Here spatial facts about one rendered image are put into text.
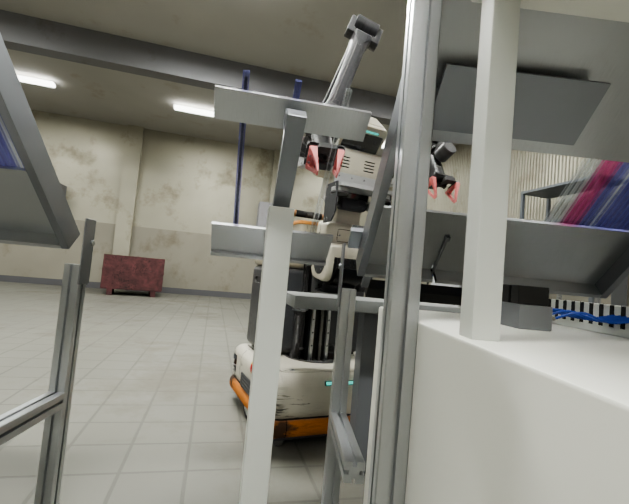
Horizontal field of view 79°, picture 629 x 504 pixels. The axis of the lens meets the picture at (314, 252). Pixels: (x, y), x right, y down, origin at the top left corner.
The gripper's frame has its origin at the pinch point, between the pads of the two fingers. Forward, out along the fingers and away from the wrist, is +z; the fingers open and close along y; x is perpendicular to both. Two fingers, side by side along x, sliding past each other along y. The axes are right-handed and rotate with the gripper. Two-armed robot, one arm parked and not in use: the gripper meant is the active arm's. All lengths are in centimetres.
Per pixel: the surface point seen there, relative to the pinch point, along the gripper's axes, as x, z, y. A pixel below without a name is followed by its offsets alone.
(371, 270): 19.8, 13.6, 15.4
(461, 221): 1.1, 12.5, 33.2
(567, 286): 15, 18, 70
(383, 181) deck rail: -8.3, 14.2, 9.4
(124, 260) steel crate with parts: 469, -403, -218
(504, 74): -40, 43, 6
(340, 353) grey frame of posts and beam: 34.7, 30.2, 8.5
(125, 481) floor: 87, 45, -47
